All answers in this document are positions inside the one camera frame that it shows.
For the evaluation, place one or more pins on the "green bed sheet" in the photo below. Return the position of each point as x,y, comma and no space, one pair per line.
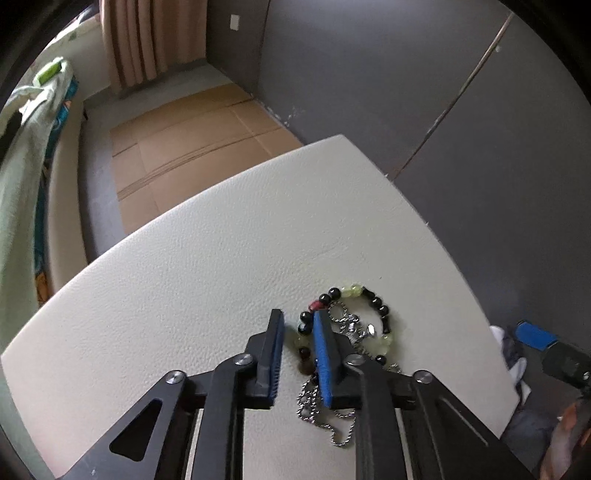
18,207

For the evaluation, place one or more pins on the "white small table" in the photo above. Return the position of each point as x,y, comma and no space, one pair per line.
184,277

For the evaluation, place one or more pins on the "pink curtain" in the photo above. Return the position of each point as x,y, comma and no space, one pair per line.
147,41

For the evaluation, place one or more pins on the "wall outlet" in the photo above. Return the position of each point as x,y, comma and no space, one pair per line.
235,21

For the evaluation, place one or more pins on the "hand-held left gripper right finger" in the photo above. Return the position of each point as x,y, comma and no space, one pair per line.
323,364

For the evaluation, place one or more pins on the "brown cardboard floor sheet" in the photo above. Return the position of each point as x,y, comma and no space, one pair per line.
194,138

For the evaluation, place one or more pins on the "printed blue bed skirt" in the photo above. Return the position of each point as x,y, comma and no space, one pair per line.
46,184

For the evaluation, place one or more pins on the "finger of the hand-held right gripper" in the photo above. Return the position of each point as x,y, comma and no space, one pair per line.
533,334

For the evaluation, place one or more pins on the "bright green item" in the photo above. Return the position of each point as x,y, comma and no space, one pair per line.
48,71

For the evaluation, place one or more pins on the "person's right hand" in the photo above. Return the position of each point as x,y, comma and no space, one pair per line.
572,424

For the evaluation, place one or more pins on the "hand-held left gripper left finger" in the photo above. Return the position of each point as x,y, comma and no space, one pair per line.
277,355

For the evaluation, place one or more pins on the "person's right leg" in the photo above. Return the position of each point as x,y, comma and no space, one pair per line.
526,429

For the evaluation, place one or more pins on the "cream bed frame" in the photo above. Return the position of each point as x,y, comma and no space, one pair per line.
69,198

